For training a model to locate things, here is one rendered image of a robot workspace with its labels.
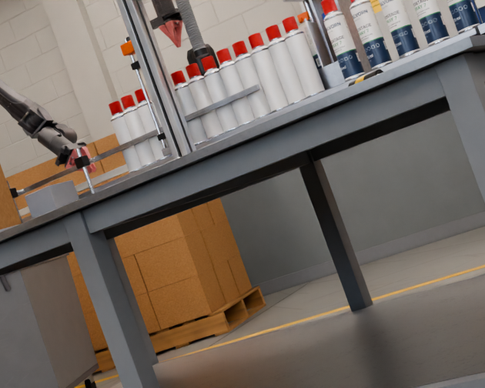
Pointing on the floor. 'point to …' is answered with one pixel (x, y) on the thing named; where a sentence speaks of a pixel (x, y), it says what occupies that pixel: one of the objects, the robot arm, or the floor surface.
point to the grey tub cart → (36, 329)
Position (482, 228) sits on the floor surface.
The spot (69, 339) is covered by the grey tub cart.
